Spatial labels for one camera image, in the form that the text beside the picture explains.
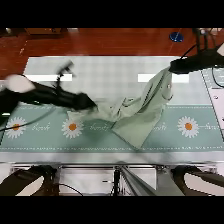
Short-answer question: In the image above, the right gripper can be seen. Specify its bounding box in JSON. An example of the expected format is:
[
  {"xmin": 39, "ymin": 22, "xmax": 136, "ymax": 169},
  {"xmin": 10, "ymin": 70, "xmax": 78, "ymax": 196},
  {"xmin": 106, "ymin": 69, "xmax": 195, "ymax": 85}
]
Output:
[{"xmin": 168, "ymin": 57, "xmax": 198, "ymax": 75}]

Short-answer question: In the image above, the silver frame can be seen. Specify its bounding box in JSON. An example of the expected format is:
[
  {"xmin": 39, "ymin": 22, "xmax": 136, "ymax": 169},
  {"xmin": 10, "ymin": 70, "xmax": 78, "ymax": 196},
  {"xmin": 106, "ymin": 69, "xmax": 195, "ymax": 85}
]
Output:
[{"xmin": 0, "ymin": 161, "xmax": 224, "ymax": 197}]

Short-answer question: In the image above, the pale green shirt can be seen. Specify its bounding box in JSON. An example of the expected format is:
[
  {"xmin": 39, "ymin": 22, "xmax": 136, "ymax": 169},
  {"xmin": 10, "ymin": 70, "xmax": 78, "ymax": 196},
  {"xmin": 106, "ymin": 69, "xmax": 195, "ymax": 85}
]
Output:
[{"xmin": 66, "ymin": 66, "xmax": 174, "ymax": 150}]

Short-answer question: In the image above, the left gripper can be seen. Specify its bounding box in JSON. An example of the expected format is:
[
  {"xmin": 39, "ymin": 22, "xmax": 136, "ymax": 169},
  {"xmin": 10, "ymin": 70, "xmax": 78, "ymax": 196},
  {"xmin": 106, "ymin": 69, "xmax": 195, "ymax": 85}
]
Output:
[{"xmin": 70, "ymin": 92, "xmax": 98, "ymax": 111}]

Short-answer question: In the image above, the black cable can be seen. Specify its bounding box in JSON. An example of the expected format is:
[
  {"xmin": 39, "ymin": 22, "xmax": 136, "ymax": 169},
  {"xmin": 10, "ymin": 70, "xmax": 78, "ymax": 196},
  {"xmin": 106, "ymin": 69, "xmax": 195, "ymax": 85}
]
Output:
[
  {"xmin": 0, "ymin": 108, "xmax": 58, "ymax": 133},
  {"xmin": 58, "ymin": 182, "xmax": 84, "ymax": 197}
]

